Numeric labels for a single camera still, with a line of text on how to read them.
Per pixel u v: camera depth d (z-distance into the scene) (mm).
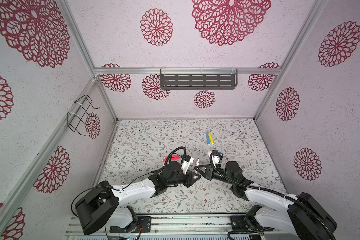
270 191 523
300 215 418
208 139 1074
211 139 1064
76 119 751
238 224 739
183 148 656
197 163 762
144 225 735
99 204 466
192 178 692
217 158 728
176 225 749
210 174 687
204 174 725
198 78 922
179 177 688
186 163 715
